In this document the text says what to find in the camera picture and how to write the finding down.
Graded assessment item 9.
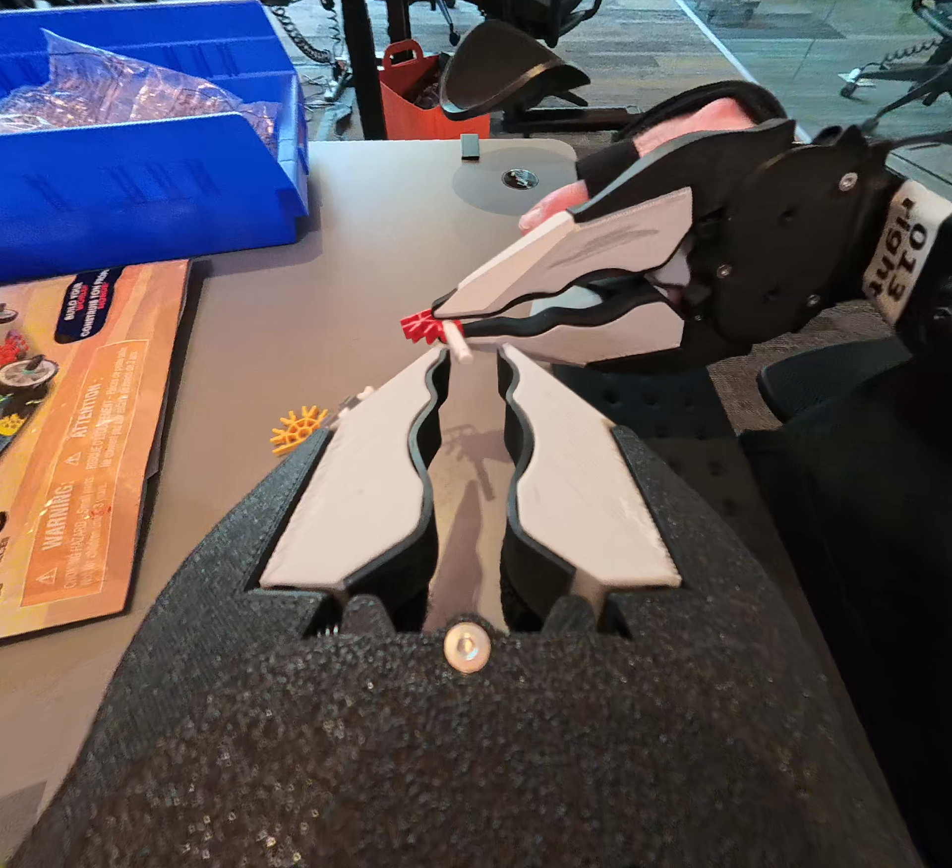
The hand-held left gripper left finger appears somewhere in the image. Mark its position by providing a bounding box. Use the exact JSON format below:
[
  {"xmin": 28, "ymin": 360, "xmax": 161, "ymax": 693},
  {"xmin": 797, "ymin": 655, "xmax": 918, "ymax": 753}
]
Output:
[{"xmin": 260, "ymin": 347, "xmax": 452, "ymax": 594}]

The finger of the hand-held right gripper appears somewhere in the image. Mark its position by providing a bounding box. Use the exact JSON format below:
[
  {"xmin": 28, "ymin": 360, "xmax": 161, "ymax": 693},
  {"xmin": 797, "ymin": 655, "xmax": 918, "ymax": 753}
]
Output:
[
  {"xmin": 431, "ymin": 186, "xmax": 696, "ymax": 324},
  {"xmin": 461, "ymin": 288, "xmax": 685, "ymax": 367}
]

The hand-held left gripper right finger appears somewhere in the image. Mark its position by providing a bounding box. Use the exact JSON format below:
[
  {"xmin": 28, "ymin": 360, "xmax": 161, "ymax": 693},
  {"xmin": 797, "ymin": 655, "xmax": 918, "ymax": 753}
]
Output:
[{"xmin": 497, "ymin": 346, "xmax": 683, "ymax": 599}]

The red connector with white rod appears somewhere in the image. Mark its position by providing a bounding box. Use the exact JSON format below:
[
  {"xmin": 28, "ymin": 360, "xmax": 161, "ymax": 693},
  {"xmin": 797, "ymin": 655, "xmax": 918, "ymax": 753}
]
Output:
[{"xmin": 399, "ymin": 312, "xmax": 476, "ymax": 364}]

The person's right hand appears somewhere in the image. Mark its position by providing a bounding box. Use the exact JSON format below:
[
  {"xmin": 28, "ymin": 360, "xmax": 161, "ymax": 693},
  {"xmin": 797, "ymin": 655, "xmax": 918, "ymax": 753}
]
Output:
[{"xmin": 518, "ymin": 97, "xmax": 754, "ymax": 234}]

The yellow connector piece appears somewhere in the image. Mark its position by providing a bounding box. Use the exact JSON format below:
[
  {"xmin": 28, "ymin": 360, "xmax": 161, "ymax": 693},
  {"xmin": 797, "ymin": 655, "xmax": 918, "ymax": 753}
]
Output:
[{"xmin": 269, "ymin": 405, "xmax": 330, "ymax": 455}]

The red bag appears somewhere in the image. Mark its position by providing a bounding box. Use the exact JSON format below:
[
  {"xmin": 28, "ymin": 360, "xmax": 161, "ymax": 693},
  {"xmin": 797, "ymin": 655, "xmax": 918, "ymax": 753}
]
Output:
[{"xmin": 379, "ymin": 39, "xmax": 492, "ymax": 142}]

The person's dark clothing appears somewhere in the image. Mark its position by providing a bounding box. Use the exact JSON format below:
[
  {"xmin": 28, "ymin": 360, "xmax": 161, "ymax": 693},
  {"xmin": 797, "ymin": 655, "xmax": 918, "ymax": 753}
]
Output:
[{"xmin": 740, "ymin": 336, "xmax": 952, "ymax": 868}]

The orange toy package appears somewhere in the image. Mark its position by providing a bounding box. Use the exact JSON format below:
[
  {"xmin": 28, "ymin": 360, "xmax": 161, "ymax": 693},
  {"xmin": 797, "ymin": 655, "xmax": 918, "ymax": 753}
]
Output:
[{"xmin": 0, "ymin": 260, "xmax": 192, "ymax": 640}]

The blue plastic bin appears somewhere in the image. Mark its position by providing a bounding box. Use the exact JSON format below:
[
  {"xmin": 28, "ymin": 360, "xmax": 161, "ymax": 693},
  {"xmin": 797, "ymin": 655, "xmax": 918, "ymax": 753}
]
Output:
[
  {"xmin": 0, "ymin": 0, "xmax": 306, "ymax": 140},
  {"xmin": 0, "ymin": 111, "xmax": 310, "ymax": 285}
]

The clear plastic bag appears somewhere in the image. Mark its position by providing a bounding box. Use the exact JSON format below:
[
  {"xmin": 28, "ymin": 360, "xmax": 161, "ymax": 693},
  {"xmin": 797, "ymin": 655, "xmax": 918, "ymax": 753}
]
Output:
[{"xmin": 0, "ymin": 28, "xmax": 285, "ymax": 157}]

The black coiled cable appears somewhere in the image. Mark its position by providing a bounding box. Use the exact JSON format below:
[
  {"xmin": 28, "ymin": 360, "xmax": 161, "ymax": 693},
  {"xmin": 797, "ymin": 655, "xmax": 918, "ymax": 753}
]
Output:
[{"xmin": 271, "ymin": 4, "xmax": 340, "ymax": 70}]

